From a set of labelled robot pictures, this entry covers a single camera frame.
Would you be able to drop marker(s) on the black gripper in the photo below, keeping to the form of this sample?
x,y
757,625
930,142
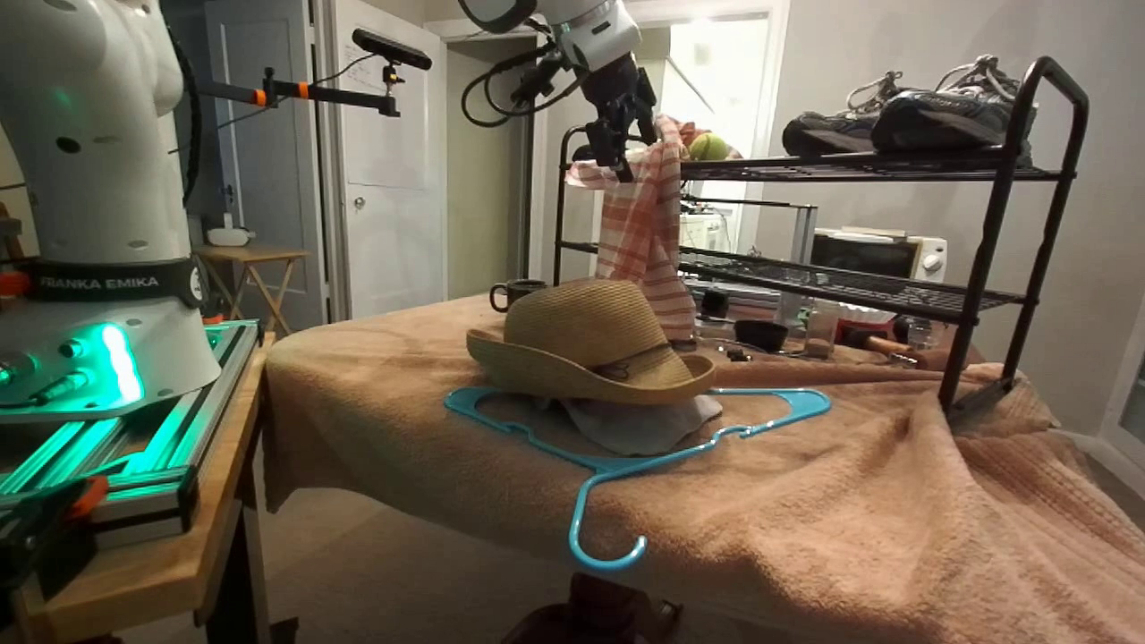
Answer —
x,y
622,99

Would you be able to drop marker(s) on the brown cup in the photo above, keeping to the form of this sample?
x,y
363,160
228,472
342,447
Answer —
x,y
516,293

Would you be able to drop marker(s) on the plain black shoe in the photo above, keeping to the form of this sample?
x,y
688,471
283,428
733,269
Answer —
x,y
837,130

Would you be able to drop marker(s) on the black shoe with silver trim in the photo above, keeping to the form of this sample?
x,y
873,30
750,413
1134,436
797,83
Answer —
x,y
951,117

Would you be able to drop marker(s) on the black metal shoe rack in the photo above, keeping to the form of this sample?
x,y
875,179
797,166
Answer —
x,y
998,227

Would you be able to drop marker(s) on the green round object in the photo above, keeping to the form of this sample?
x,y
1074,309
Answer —
x,y
710,147

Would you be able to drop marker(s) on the red white striped towel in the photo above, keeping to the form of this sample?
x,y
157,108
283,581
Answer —
x,y
645,238

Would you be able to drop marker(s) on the tan straw hat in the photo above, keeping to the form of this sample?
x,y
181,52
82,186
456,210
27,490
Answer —
x,y
585,334

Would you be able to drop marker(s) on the small black bowl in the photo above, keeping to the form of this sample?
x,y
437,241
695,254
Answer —
x,y
762,334

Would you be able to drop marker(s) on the clear glass jar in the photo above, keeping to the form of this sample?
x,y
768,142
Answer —
x,y
821,329

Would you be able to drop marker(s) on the white toaster oven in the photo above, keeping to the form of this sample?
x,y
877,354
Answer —
x,y
877,250

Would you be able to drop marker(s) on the grey cloth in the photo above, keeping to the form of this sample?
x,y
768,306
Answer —
x,y
645,422

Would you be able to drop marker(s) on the blue plastic clothes hanger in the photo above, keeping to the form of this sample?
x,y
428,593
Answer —
x,y
622,466

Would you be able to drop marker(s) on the small wooden folding table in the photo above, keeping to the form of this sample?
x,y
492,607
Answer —
x,y
254,254

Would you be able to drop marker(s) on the white bowl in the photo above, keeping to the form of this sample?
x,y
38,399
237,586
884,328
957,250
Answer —
x,y
231,238

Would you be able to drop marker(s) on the beige blanket table cover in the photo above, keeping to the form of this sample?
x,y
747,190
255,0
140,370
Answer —
x,y
837,503

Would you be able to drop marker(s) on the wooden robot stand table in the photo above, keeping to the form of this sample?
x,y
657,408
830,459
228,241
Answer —
x,y
157,560

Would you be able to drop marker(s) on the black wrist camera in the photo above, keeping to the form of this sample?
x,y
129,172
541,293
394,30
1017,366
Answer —
x,y
540,79

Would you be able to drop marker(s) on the black stereo camera bar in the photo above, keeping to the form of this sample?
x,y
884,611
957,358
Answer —
x,y
393,49

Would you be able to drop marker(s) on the dark wooden table pedestal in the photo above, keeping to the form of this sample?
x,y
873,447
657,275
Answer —
x,y
596,613

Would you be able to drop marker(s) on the aluminium rail base frame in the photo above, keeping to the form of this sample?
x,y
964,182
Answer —
x,y
144,447

